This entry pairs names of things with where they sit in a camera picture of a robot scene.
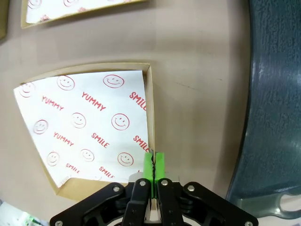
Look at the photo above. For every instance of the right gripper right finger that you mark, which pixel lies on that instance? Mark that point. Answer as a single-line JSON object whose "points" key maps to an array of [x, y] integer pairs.
{"points": [[169, 197]]}

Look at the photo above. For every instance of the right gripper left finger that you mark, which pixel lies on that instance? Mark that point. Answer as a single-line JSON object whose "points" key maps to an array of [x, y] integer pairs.
{"points": [[138, 197]]}

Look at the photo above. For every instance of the brown cardboard food box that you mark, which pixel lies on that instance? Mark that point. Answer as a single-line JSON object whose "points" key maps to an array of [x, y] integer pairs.
{"points": [[77, 188], [23, 14], [2, 18]]}

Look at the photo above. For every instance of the white smiley print paper liner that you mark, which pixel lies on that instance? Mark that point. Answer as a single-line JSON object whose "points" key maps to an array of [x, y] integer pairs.
{"points": [[94, 122], [51, 9]]}

